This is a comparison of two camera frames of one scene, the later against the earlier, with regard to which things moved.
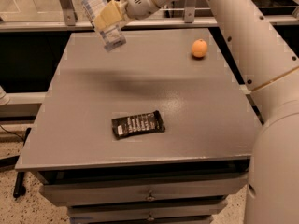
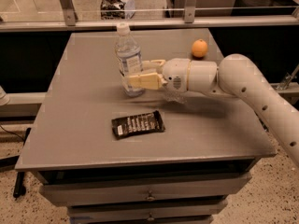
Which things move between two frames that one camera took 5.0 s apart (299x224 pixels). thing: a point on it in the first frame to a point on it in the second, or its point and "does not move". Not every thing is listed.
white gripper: x=135 y=0 to x=175 y=74
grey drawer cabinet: x=156 y=132 does not move
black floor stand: x=20 y=189 does not move
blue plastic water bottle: x=92 y=1 to x=129 y=60
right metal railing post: x=190 y=8 does not move
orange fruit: x=199 y=48 does not move
